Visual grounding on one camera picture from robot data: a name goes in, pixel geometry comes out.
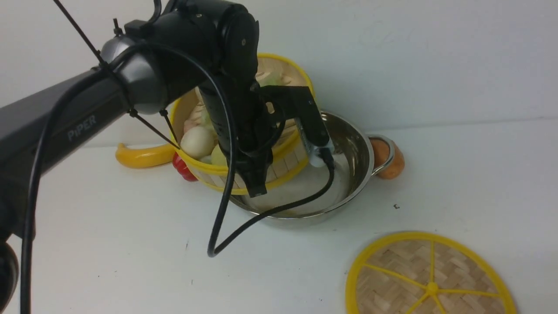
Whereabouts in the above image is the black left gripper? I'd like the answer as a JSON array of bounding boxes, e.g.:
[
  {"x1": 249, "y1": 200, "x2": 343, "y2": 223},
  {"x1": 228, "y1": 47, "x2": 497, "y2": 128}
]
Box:
[{"x1": 199, "y1": 80, "x2": 279, "y2": 198}]

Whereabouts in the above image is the bamboo steamer basket yellow rim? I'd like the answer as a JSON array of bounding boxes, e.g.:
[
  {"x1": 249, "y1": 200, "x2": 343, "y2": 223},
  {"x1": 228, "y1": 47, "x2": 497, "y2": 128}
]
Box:
[{"x1": 170, "y1": 53, "x2": 313, "y2": 191}]

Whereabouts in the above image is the bamboo steamer lid yellow rim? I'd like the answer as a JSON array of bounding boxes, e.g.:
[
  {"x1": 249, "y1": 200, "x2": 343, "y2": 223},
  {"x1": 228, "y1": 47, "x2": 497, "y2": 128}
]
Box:
[{"x1": 345, "y1": 231, "x2": 518, "y2": 314}]

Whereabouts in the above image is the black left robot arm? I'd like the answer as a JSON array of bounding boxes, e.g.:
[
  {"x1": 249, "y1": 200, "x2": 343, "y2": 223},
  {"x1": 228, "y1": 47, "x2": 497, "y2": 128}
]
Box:
[{"x1": 1, "y1": 0, "x2": 279, "y2": 314}]

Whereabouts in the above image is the stainless steel pot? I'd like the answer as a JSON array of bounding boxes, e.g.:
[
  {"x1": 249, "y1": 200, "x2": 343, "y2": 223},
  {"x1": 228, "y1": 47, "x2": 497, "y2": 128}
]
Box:
[{"x1": 230, "y1": 112, "x2": 387, "y2": 227}]

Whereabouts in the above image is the yellow steamed bun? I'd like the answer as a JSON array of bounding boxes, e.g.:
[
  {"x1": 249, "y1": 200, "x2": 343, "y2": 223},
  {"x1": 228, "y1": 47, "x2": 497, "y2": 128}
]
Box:
[{"x1": 211, "y1": 145, "x2": 228, "y2": 167}]

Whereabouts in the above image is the white steamed bun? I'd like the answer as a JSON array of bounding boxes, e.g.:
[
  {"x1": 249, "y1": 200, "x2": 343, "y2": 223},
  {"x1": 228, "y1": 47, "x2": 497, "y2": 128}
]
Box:
[{"x1": 180, "y1": 126, "x2": 216, "y2": 160}]

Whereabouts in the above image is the red bell pepper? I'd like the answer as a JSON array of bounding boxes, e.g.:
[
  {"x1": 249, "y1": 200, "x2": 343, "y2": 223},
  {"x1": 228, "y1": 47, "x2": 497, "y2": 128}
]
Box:
[{"x1": 172, "y1": 152, "x2": 198, "y2": 181}]

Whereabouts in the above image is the yellow banana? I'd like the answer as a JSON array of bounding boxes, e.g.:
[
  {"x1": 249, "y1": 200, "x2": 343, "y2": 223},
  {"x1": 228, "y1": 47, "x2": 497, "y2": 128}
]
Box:
[{"x1": 115, "y1": 143, "x2": 175, "y2": 169}]

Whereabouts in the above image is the brown potato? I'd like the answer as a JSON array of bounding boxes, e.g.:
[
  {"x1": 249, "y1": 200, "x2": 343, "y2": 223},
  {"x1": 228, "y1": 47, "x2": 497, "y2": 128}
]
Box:
[{"x1": 369, "y1": 137, "x2": 406, "y2": 180}]

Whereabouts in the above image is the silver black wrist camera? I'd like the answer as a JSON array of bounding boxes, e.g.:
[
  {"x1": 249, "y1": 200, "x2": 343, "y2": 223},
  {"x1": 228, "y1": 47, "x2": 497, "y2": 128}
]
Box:
[{"x1": 259, "y1": 85, "x2": 335, "y2": 171}]

